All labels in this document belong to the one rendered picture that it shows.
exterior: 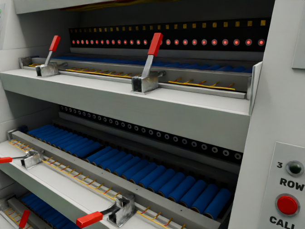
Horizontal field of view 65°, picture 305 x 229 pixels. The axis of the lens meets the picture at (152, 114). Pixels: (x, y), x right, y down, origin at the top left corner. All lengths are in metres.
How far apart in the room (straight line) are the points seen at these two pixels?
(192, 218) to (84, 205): 0.18
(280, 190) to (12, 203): 0.66
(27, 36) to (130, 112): 0.46
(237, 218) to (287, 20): 0.20
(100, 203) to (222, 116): 0.25
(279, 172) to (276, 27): 0.14
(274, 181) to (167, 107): 0.14
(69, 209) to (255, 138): 0.33
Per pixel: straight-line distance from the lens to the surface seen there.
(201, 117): 0.29
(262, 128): 0.26
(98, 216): 0.35
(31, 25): 0.75
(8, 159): 0.56
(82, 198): 0.45
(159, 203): 0.38
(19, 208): 0.74
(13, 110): 0.74
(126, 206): 0.38
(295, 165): 0.25
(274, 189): 0.26
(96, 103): 0.41
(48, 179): 0.52
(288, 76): 0.26
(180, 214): 0.36
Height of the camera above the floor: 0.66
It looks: 2 degrees down
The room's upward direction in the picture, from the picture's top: 11 degrees clockwise
